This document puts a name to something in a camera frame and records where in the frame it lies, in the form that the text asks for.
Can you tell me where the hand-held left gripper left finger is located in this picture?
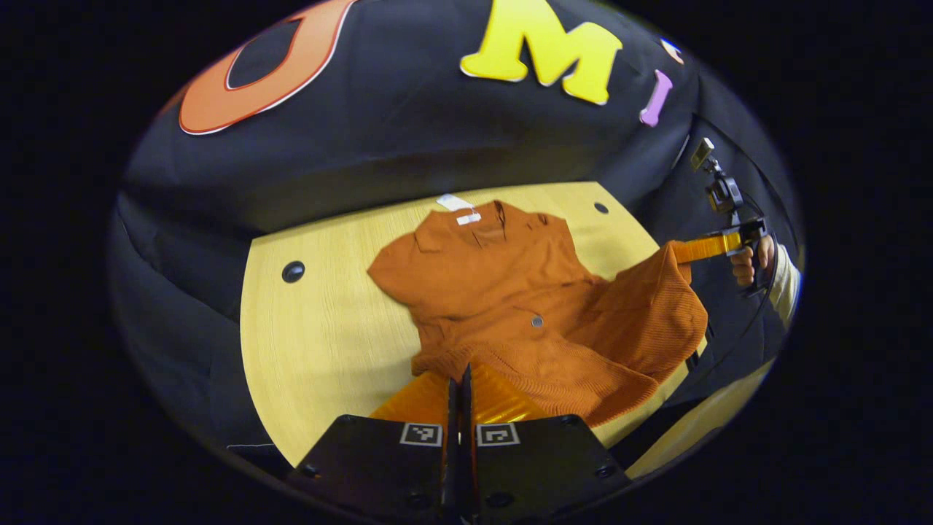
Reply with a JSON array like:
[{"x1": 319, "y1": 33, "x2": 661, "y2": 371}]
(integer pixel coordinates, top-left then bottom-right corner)
[{"x1": 288, "y1": 372, "x2": 462, "y2": 523}]

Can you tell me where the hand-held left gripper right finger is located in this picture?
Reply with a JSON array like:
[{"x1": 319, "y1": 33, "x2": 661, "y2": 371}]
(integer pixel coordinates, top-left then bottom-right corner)
[{"x1": 461, "y1": 362, "x2": 633, "y2": 521}]

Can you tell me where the orange corduroy jacket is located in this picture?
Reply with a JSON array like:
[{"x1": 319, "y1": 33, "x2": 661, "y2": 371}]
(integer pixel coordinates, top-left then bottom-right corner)
[{"x1": 367, "y1": 193, "x2": 709, "y2": 429}]

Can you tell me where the black backdrop cloth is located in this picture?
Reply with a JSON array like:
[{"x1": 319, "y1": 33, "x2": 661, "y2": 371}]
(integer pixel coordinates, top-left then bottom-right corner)
[{"x1": 109, "y1": 0, "x2": 803, "y2": 467}]

